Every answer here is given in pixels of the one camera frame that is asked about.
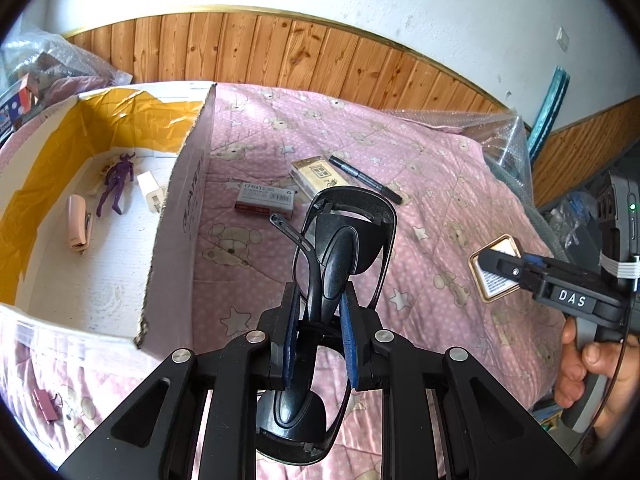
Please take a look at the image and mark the person's right hand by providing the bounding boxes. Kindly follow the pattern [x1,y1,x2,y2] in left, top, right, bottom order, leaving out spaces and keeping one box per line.
[555,321,640,442]

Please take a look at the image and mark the pink stapler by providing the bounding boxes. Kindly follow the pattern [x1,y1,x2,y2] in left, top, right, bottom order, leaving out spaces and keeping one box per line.
[66,194,95,253]

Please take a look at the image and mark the purple toy figure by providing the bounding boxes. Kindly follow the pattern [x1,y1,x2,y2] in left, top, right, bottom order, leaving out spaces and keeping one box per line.
[95,149,137,218]

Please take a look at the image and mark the small gold square box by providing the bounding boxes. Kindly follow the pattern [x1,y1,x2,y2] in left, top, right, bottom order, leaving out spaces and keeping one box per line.
[467,236,523,303]

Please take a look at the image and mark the clear bubble wrap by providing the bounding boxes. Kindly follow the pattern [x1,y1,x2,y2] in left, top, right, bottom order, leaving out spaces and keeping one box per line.
[0,30,133,91]
[385,107,556,241]

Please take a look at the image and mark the white charger plug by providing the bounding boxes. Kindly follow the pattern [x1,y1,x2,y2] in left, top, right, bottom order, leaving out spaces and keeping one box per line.
[136,171,167,213]

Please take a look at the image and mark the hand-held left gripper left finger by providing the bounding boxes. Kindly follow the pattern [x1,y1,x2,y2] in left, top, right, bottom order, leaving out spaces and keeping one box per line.
[59,282,301,480]

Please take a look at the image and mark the black marker pen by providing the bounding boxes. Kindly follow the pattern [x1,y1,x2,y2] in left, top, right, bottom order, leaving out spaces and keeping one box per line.
[327,155,403,205]

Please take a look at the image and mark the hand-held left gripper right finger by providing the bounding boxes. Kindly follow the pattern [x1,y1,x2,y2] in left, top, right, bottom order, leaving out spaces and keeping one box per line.
[340,290,571,480]

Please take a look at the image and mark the teal sticks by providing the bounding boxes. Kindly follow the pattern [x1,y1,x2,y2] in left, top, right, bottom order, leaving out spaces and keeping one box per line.
[527,65,571,153]

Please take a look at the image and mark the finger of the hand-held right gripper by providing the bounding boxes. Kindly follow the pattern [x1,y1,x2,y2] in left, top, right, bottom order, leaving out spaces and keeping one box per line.
[523,256,602,288]
[477,248,549,294]

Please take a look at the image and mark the pink bear print blanket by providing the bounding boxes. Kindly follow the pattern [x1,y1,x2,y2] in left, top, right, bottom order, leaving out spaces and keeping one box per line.
[0,82,568,480]

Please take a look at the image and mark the grey and red staples box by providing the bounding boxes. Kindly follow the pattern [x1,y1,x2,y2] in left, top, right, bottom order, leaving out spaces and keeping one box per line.
[235,183,297,219]

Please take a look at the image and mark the blue dotted carton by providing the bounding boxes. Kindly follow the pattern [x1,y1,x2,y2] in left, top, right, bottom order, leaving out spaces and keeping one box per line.
[0,72,41,131]

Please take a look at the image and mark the black sunglasses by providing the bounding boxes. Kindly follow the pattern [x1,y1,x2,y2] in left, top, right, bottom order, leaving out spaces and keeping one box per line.
[255,186,398,465]

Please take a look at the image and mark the white cardboard box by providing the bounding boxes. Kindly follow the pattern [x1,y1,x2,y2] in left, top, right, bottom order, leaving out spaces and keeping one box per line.
[0,81,218,361]

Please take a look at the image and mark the pink binder clip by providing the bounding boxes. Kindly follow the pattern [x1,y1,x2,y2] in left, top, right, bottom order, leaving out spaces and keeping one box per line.
[31,387,63,418]

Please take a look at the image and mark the beige tissue pack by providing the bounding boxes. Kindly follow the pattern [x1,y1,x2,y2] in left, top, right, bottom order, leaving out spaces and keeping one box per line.
[290,156,351,196]

